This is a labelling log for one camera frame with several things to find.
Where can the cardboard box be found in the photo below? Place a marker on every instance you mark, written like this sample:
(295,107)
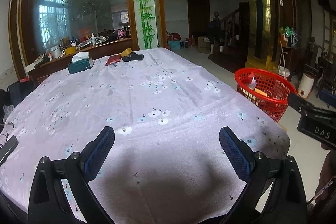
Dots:
(203,44)

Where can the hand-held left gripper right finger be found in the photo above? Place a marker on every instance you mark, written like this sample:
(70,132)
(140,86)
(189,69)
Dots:
(235,153)

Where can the dark wooden door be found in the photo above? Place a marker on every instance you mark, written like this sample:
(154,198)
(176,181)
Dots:
(198,14)

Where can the white paper roll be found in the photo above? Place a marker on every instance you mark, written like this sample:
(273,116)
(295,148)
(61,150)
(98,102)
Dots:
(305,86)

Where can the red and white packet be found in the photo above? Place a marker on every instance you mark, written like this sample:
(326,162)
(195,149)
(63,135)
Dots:
(250,81)

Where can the clear plastic bag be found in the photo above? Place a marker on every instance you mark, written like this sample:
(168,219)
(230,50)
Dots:
(8,111)

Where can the white spray bottle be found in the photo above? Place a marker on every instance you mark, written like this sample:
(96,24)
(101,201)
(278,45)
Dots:
(92,39)

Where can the black smartphone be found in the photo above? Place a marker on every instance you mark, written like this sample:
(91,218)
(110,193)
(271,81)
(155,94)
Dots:
(8,149)

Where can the black bag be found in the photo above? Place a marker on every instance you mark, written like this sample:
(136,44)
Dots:
(18,90)

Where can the wooden staircase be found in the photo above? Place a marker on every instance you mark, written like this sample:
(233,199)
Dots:
(228,53)

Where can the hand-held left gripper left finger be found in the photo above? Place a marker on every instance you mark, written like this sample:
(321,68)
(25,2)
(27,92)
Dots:
(101,153)

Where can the wooden sideboard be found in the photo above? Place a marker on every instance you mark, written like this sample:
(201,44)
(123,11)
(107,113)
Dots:
(105,47)

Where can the black device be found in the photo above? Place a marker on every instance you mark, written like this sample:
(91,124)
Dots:
(134,57)

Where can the red plastic basket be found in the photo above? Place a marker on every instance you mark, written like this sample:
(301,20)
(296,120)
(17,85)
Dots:
(273,106)

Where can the eyeglasses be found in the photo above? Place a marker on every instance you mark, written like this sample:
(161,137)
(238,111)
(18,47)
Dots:
(6,132)

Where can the teal tissue box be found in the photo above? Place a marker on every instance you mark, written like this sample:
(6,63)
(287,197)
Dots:
(81,65)

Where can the flat red packet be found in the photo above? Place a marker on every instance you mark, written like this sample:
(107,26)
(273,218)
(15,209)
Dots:
(113,60)

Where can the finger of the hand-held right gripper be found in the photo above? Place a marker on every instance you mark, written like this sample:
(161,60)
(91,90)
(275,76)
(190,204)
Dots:
(298,103)

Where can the yellow tape roll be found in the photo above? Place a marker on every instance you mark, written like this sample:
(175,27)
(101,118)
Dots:
(128,51)

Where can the white bucket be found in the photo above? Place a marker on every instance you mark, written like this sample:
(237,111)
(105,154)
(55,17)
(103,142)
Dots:
(284,73)

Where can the person's right hand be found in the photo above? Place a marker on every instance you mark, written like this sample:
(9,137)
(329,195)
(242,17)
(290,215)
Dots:
(329,169)

